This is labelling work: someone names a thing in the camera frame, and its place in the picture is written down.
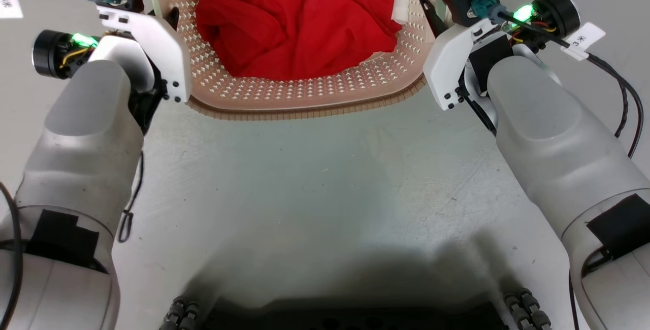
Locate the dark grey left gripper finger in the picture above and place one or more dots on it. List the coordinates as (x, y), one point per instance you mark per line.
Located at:
(174, 18)

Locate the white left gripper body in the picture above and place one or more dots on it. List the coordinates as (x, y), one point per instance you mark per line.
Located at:
(162, 51)

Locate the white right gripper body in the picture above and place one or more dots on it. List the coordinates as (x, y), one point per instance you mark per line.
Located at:
(449, 61)

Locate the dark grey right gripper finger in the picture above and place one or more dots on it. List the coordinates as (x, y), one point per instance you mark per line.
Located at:
(432, 15)

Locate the beige perforated plastic laundry basket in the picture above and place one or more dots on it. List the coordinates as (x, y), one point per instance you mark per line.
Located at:
(304, 96)

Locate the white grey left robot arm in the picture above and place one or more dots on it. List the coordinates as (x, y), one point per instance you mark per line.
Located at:
(81, 167)

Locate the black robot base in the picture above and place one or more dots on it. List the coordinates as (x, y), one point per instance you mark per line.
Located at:
(355, 317)

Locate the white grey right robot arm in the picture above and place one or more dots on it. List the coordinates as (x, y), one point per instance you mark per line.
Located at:
(558, 137)

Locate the red cloth garment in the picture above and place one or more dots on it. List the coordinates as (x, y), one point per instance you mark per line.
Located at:
(294, 20)

